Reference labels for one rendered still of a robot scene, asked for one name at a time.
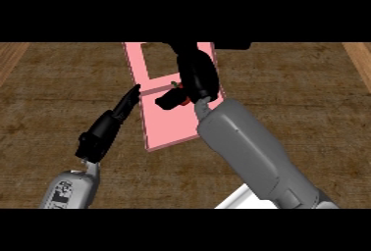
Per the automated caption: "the pink tray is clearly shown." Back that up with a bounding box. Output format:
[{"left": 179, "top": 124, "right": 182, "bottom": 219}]
[{"left": 122, "top": 42, "right": 228, "bottom": 153}]

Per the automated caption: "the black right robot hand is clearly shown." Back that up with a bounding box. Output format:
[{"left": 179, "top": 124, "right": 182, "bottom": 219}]
[{"left": 154, "top": 42, "right": 222, "bottom": 111}]

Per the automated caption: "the red bell pepper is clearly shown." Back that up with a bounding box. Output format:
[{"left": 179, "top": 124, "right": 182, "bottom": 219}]
[{"left": 172, "top": 81, "right": 191, "bottom": 107}]

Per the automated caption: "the white flat object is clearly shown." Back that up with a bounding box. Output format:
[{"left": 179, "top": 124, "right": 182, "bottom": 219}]
[{"left": 213, "top": 183, "right": 280, "bottom": 210}]

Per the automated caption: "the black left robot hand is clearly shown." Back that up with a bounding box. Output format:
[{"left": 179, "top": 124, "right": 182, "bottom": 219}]
[{"left": 75, "top": 83, "right": 143, "bottom": 164}]

